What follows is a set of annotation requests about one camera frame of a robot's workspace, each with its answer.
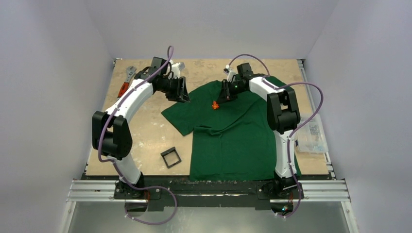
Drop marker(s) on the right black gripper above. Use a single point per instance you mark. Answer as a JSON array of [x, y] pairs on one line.
[[227, 92]]

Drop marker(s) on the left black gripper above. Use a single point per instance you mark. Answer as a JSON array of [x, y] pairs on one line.
[[180, 94]]

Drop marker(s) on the orange leaf brooch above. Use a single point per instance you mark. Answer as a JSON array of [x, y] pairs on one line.
[[215, 105]]

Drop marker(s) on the green t-shirt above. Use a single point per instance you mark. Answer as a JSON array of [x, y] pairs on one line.
[[230, 143]]

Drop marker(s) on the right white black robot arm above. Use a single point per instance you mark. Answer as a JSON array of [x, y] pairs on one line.
[[283, 116]]

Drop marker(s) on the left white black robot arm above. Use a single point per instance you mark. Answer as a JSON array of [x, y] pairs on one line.
[[111, 135]]

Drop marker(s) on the clear plastic parts box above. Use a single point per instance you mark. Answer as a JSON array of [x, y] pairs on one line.
[[310, 138]]

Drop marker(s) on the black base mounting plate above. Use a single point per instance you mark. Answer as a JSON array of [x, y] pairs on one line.
[[160, 191]]

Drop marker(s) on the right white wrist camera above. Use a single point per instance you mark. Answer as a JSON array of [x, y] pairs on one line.
[[230, 72]]

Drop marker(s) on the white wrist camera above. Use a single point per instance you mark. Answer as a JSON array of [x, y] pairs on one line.
[[230, 72], [176, 69]]

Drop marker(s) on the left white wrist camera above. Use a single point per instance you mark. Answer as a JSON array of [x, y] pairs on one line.
[[176, 69]]

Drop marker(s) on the red handled adjustable wrench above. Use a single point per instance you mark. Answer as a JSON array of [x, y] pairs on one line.
[[130, 73]]

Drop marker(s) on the black square frame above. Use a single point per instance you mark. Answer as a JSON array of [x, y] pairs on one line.
[[171, 157]]

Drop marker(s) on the aluminium rail frame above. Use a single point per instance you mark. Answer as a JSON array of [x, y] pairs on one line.
[[152, 134]]

